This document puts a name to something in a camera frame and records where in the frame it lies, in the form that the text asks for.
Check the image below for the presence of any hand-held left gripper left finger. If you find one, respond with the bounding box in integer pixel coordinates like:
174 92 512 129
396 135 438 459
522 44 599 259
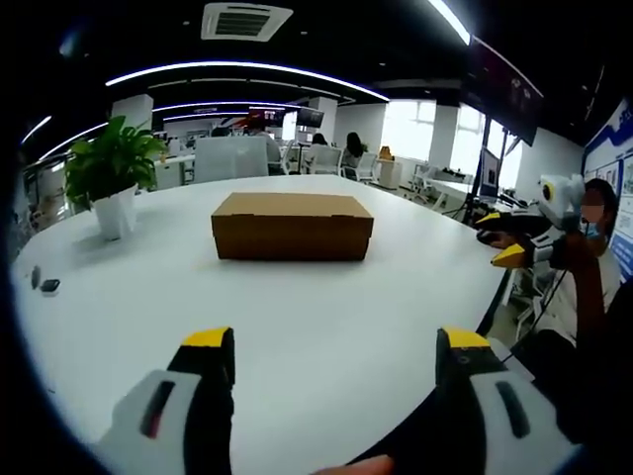
96 326 236 475

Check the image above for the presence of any white desk partition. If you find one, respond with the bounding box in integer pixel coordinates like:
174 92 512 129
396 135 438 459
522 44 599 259
194 136 270 183

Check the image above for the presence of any brown cardboard shoe box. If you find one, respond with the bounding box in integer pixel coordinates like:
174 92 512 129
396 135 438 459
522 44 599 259
211 191 375 262

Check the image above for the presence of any ceiling air conditioner vent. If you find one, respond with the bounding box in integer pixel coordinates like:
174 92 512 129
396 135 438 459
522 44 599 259
201 2 294 43

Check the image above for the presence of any blue wall poster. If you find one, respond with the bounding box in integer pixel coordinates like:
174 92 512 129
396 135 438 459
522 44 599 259
582 96 633 286

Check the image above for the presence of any hanging display screen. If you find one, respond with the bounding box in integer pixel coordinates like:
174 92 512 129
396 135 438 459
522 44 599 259
295 108 326 129

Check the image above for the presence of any green leafy plant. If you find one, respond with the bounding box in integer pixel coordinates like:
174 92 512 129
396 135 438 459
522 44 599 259
63 115 170 212

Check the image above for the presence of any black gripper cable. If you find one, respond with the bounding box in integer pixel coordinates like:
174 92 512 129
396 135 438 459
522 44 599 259
513 264 569 343

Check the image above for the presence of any person's left hand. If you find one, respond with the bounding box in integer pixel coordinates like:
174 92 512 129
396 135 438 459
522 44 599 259
314 454 397 475

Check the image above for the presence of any computer monitor on stand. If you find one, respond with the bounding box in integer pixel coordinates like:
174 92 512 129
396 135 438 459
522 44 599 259
474 146 502 202

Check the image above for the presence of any white office chair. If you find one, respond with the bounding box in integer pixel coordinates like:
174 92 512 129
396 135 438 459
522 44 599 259
343 151 380 183
304 146 344 175

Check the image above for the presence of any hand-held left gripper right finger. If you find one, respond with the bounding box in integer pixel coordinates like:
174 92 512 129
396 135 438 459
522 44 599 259
390 325 586 475

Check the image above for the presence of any white plant pot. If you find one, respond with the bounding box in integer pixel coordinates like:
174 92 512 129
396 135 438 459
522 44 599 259
91 183 139 242

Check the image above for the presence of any large dark wall screen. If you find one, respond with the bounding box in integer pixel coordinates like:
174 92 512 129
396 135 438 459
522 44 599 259
463 35 546 147

